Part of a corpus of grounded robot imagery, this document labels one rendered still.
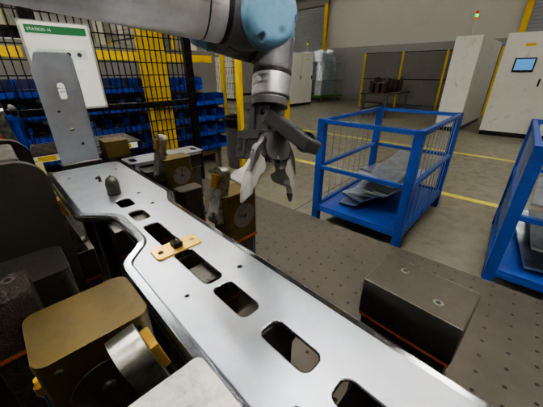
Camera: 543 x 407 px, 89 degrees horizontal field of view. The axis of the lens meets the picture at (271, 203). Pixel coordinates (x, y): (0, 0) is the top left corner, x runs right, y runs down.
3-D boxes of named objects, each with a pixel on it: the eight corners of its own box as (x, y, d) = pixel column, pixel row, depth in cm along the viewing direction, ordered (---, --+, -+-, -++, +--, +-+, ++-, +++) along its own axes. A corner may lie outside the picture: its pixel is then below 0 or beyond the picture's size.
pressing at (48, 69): (99, 158, 101) (71, 52, 87) (62, 165, 94) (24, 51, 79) (99, 157, 102) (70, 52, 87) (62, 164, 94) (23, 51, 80)
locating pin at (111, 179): (124, 199, 72) (118, 175, 70) (111, 203, 70) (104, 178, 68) (120, 195, 74) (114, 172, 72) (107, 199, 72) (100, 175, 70)
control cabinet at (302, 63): (276, 108, 1086) (277, 35, 981) (267, 107, 1118) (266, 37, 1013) (311, 103, 1249) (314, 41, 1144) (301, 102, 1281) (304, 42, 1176)
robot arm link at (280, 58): (245, 18, 53) (281, 32, 58) (241, 76, 54) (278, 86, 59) (265, -4, 47) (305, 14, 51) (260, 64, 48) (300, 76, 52)
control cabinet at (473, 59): (457, 119, 850) (483, 24, 745) (477, 120, 816) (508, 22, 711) (432, 128, 694) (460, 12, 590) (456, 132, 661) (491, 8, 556)
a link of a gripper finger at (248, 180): (225, 200, 52) (246, 162, 56) (247, 203, 48) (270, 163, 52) (214, 190, 50) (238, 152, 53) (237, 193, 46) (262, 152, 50)
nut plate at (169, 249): (192, 234, 54) (191, 228, 53) (203, 241, 51) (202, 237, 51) (149, 252, 48) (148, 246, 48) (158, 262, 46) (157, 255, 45)
